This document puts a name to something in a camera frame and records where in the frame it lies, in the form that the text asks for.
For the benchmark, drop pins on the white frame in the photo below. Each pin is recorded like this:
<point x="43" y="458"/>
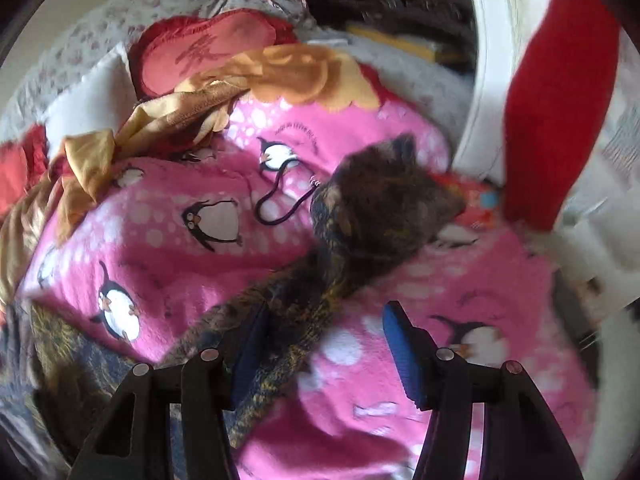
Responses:
<point x="487" y="85"/>

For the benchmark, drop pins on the red orange printed cloth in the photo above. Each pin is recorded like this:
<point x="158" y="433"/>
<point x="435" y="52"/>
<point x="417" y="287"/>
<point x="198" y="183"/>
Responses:
<point x="475" y="210"/>

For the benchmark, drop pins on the red white plush garment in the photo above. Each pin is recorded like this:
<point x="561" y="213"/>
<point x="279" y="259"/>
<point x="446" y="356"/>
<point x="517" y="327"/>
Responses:
<point x="545" y="110"/>

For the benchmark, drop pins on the golden satin quilt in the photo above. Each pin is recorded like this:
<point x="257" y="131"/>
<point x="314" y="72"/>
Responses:
<point x="300" y="72"/>

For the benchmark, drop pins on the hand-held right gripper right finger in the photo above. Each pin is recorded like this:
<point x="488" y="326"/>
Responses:
<point x="400" y="350"/>

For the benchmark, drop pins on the white pillow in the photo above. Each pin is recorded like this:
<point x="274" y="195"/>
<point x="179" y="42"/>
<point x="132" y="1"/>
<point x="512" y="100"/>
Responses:
<point x="95" y="95"/>

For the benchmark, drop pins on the dark brown blue patterned garment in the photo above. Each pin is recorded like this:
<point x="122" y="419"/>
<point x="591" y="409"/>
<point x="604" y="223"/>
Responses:
<point x="370" y="220"/>

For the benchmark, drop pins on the red embroidered cushion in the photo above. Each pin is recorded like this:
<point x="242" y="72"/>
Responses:
<point x="210" y="55"/>

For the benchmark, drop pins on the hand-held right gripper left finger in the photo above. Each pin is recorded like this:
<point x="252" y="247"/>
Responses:
<point x="250" y="355"/>

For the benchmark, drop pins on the pink penguin print blanket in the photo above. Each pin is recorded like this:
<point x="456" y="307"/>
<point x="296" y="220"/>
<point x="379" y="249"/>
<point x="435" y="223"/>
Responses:
<point x="165" y="270"/>

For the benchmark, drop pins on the red frilled cushion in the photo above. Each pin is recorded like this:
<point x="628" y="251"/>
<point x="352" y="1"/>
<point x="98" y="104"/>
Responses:
<point x="20" y="170"/>

